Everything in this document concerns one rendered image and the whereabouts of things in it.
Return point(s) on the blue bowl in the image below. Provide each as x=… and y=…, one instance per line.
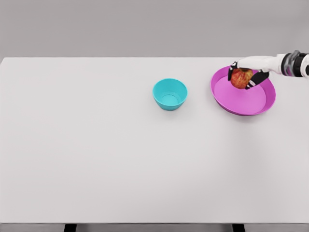
x=170, y=94

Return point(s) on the pink plate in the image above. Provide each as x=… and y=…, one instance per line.
x=243, y=97

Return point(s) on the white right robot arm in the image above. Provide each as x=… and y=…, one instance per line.
x=289, y=64

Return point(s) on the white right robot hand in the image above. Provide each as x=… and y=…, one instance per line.
x=254, y=62

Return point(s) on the red apple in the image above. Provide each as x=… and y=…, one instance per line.
x=241, y=78

